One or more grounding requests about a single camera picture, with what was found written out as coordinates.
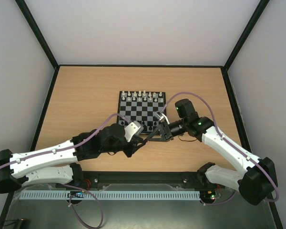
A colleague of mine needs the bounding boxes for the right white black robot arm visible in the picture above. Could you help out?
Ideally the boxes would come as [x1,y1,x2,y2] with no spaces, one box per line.
[147,99,278,206]

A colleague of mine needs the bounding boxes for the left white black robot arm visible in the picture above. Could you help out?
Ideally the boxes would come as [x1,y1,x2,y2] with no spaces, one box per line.
[0,122,146,194]

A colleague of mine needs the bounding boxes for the black and grey chessboard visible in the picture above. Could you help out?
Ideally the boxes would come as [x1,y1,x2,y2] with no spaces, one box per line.
[117,91,166,135]

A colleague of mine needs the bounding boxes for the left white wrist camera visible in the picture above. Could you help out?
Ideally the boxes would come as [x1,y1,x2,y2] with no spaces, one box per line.
[124,121,143,142]

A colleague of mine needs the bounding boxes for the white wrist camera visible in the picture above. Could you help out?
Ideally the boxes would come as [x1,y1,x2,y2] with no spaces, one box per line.
[124,121,143,142]
[154,111,170,124]

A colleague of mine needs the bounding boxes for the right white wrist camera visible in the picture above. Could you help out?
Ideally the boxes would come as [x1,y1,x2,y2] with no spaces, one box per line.
[154,111,170,124]

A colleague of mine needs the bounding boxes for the black aluminium mounting rail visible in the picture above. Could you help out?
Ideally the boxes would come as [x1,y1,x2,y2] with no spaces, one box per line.
[56,171,226,189]

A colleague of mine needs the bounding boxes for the light blue slotted cable duct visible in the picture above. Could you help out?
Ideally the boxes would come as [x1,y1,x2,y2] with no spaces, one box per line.
[20,190,200,201]

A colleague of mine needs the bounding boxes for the black enclosure frame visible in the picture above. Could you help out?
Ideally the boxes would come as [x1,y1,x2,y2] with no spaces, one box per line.
[0,0,284,229]

